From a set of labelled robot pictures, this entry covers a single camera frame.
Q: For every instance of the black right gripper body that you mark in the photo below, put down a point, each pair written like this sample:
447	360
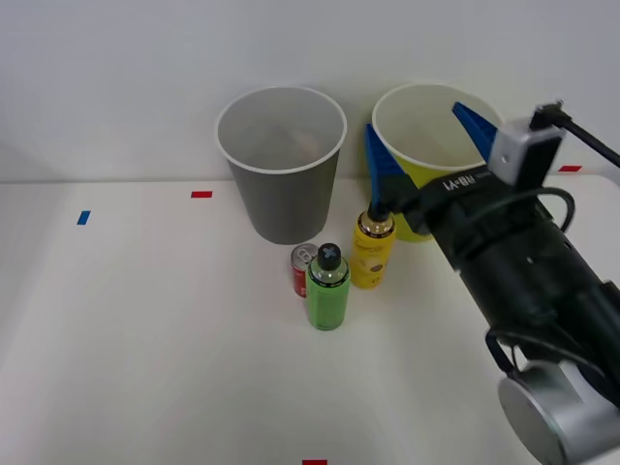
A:
474	213

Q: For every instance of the yellow label plastic bottle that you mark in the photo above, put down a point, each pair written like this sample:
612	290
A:
370	257

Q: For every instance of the yellow-green plastic waste bin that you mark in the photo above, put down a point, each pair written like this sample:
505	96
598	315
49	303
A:
421	114

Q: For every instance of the green label plastic bottle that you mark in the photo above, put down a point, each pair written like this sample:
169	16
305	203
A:
328	302

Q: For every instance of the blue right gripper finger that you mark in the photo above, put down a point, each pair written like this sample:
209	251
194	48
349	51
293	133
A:
478	131
383	167

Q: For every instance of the silver-grey and black right arm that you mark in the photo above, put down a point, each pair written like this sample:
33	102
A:
537	290

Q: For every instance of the red drink can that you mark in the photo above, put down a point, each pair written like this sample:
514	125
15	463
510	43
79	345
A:
298	278

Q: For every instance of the grey plastic waste bin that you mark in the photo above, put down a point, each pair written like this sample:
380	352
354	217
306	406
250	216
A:
286	203

